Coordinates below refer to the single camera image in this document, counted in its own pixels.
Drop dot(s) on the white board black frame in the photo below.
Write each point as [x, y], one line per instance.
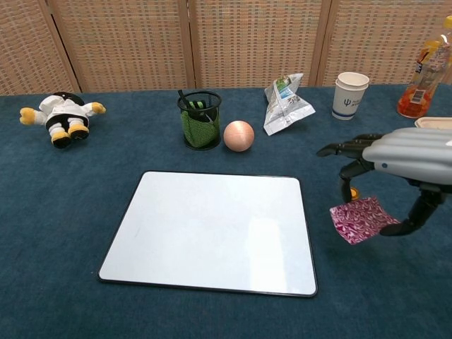
[197, 229]

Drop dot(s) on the paper cup with blue logo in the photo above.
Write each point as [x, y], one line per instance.
[347, 104]

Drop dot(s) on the woven folding screen panel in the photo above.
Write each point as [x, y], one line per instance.
[24, 46]
[381, 39]
[123, 46]
[257, 42]

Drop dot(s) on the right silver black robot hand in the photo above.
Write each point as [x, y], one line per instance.
[413, 152]

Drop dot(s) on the black pen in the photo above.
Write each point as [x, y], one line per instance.
[182, 97]

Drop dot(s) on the beige lunch box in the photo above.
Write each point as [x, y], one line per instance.
[436, 123]

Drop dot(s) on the copper pink ball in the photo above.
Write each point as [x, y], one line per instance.
[238, 136]

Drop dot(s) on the magenta patterned cloth square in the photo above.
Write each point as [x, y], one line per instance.
[360, 220]

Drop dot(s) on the crumpled silver snack bag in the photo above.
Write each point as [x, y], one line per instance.
[284, 111]

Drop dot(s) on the black mesh pen holder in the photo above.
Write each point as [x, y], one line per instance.
[212, 141]

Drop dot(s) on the blue tablecloth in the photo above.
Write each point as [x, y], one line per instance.
[53, 212]

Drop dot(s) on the green mesh cloth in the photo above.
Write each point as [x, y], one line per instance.
[197, 132]

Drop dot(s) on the orange drink plastic bottle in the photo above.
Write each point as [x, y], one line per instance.
[420, 92]

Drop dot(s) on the small orange disc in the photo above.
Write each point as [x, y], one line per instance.
[354, 193]

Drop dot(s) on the penguin plush toy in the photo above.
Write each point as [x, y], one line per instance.
[65, 114]

